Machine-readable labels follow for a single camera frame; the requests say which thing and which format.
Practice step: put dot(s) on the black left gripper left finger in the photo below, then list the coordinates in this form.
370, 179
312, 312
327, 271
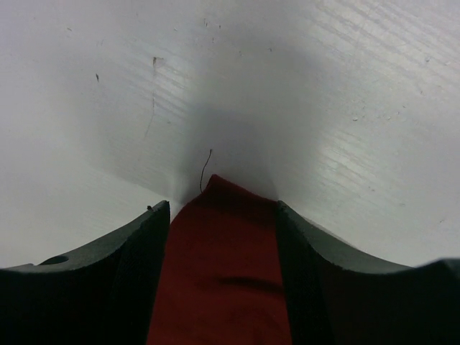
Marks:
100, 293

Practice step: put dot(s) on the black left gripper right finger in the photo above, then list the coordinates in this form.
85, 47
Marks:
337, 294

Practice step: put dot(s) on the dark red t-shirt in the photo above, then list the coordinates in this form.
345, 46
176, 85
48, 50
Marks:
220, 281

